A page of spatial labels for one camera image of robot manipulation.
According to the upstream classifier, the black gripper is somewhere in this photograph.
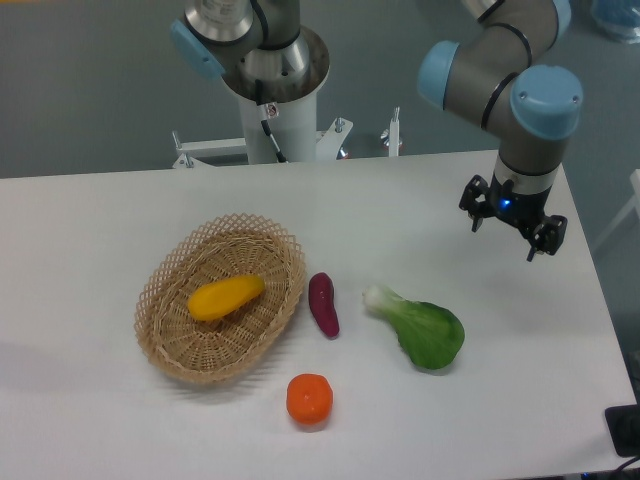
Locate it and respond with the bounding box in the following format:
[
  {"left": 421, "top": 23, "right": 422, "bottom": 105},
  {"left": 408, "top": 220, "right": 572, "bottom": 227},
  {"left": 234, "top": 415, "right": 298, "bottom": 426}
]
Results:
[{"left": 459, "top": 173, "right": 568, "bottom": 262}]

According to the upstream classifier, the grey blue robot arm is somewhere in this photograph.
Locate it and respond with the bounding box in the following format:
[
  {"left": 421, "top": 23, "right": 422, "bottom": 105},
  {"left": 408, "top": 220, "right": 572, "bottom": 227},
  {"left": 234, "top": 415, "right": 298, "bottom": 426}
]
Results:
[{"left": 170, "top": 1, "right": 583, "bottom": 255}]

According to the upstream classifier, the yellow mango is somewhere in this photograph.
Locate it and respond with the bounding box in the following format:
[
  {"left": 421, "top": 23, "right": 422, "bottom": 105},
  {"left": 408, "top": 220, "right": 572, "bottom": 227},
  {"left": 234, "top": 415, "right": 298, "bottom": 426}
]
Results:
[{"left": 187, "top": 275, "right": 265, "bottom": 322}]

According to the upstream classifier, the woven wicker basket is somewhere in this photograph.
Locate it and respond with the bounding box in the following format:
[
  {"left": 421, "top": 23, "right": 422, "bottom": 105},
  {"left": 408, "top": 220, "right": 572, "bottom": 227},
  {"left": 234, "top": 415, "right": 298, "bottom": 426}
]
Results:
[{"left": 135, "top": 213, "right": 306, "bottom": 384}]

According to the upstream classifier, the white furniture at right edge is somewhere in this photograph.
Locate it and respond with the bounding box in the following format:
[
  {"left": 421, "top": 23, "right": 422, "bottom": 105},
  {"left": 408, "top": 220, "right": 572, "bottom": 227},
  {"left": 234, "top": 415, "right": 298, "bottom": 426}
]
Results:
[{"left": 595, "top": 169, "right": 639, "bottom": 248}]

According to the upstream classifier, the green bok choy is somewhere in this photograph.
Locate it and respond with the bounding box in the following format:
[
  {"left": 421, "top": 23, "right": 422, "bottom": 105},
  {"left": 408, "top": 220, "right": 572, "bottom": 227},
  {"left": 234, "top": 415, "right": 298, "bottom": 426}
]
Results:
[{"left": 363, "top": 285, "right": 466, "bottom": 370}]

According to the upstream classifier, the purple sweet potato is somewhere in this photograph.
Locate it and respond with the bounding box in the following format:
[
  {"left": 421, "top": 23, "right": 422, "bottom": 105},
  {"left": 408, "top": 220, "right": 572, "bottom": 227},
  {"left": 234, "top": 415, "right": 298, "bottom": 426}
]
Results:
[{"left": 308, "top": 272, "right": 340, "bottom": 339}]

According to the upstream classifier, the blue object top right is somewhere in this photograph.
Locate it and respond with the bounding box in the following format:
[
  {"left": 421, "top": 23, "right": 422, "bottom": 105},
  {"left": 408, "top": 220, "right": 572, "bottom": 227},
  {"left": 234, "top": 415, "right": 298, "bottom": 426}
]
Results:
[{"left": 590, "top": 0, "right": 639, "bottom": 44}]

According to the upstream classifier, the black device at table edge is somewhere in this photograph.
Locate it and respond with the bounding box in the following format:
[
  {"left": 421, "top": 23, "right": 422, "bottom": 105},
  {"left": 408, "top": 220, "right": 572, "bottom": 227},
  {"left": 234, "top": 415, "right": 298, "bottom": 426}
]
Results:
[{"left": 604, "top": 404, "right": 639, "bottom": 457}]

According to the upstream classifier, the orange tangerine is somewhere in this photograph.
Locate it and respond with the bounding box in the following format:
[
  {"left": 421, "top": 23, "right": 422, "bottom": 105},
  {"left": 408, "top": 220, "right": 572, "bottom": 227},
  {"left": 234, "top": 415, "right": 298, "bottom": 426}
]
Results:
[{"left": 286, "top": 373, "right": 334, "bottom": 426}]

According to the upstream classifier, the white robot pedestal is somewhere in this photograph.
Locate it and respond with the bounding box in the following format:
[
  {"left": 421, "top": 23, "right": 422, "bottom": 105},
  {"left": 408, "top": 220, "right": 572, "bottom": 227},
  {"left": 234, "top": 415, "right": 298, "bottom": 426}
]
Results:
[{"left": 171, "top": 24, "right": 406, "bottom": 169}]

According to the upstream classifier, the black cable on pedestal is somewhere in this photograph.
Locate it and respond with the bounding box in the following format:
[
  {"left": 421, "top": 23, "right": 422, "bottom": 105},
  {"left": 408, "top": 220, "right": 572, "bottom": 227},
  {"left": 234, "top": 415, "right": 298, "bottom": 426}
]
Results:
[{"left": 254, "top": 79, "right": 289, "bottom": 164}]

